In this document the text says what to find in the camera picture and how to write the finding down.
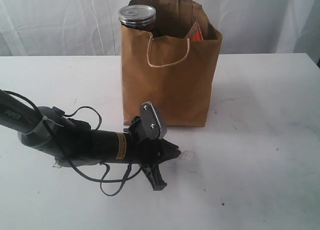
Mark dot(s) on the small torn tape scrap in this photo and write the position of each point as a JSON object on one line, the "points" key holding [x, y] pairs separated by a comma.
{"points": [[57, 164]]}

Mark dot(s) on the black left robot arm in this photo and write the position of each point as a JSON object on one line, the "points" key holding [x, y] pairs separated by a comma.
{"points": [[74, 143]]}

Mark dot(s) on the brown paper shopping bag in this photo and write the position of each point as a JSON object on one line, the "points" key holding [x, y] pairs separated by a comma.
{"points": [[172, 72]]}

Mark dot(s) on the brown pouch with orange label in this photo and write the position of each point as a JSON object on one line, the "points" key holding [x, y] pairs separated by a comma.
{"points": [[195, 33]]}

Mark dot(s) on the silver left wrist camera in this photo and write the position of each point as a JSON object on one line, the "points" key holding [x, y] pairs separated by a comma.
{"points": [[152, 121]]}

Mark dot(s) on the dark can with pull-tab lid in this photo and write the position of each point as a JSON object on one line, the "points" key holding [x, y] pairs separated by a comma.
{"points": [[140, 17]]}

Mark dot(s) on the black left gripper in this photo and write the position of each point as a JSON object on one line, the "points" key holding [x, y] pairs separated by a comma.
{"points": [[149, 153]]}

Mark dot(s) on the white backdrop curtain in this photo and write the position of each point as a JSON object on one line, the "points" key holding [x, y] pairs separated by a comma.
{"points": [[91, 27]]}

